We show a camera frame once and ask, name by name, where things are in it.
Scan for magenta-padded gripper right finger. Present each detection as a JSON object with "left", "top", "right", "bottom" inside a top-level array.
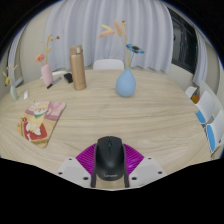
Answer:
[{"left": 123, "top": 143, "right": 167, "bottom": 189}]

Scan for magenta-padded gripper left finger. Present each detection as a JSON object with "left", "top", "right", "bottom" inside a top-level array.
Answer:
[{"left": 56, "top": 142, "right": 98, "bottom": 188}]

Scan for black computer mouse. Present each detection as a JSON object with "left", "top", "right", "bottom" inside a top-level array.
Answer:
[{"left": 91, "top": 135, "right": 129, "bottom": 183}]

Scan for printed cartoon mouse pad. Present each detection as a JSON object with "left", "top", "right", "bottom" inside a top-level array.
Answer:
[{"left": 16, "top": 100, "right": 68, "bottom": 149}]

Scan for blue and white chairs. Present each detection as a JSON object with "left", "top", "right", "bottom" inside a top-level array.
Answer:
[{"left": 184, "top": 85, "right": 224, "bottom": 160}]

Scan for blue vase with dried flowers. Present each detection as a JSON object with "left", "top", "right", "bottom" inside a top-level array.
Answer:
[{"left": 98, "top": 19, "right": 146, "bottom": 98}]

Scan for dark pen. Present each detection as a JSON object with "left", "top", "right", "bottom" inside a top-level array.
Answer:
[{"left": 46, "top": 76, "right": 63, "bottom": 90}]

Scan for small black case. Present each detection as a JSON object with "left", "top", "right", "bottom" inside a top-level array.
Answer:
[{"left": 63, "top": 72, "right": 74, "bottom": 84}]

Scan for green vase with dried flowers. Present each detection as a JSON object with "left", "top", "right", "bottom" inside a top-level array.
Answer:
[{"left": 2, "top": 64, "right": 20, "bottom": 102}]

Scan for white chair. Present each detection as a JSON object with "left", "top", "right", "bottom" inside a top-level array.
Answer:
[
  {"left": 51, "top": 69, "right": 71, "bottom": 78},
  {"left": 92, "top": 58, "right": 125, "bottom": 71}
]

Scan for pink vase with dried flowers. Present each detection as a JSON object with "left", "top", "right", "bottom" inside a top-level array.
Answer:
[{"left": 34, "top": 33, "right": 62, "bottom": 88}]

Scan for tan metal drink bottle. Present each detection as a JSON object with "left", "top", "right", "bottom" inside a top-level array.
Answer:
[{"left": 69, "top": 44, "right": 88, "bottom": 92}]

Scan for narrow white curtain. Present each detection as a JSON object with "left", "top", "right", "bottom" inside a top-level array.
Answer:
[
  {"left": 193, "top": 29, "right": 208, "bottom": 87},
  {"left": 6, "top": 31, "right": 28, "bottom": 88}
]

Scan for dark framed window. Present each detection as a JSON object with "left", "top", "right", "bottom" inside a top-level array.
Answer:
[{"left": 168, "top": 8, "right": 198, "bottom": 75}]

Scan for wide white curtain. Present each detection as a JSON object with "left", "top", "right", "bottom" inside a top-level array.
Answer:
[{"left": 43, "top": 0, "right": 175, "bottom": 74}]

